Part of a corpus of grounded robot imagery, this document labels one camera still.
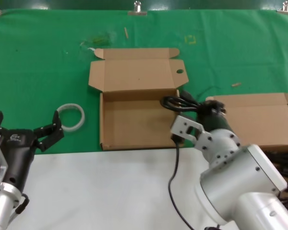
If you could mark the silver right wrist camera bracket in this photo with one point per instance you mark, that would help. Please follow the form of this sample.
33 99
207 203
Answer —
182 125

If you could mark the thin wooden stick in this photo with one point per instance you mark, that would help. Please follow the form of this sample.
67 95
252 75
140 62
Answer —
126 32

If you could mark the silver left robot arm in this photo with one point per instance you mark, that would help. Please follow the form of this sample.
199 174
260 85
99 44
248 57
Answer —
2 206

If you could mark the open cardboard mailer box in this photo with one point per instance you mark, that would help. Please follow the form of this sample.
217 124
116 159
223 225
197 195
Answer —
259 119

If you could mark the green table cloth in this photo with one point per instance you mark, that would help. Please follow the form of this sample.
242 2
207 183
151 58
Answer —
26 60

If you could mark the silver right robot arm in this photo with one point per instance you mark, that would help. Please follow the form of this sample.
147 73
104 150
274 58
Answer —
230 187

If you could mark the clear plastic wrap scrap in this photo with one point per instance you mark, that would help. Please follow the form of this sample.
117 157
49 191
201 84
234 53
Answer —
98 39

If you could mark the short wooden chip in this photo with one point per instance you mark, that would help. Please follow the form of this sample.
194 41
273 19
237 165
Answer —
236 84

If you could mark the cardboard box with round hole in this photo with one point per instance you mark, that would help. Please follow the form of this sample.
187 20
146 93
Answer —
134 119

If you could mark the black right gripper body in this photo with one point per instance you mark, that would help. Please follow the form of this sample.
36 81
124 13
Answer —
213 122

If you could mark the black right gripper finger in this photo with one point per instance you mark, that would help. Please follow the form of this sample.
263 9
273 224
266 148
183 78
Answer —
220 107
207 106

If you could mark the white tape roll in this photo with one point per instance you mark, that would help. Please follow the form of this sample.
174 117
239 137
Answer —
82 117

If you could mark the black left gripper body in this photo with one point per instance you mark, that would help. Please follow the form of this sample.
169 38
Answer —
19 155

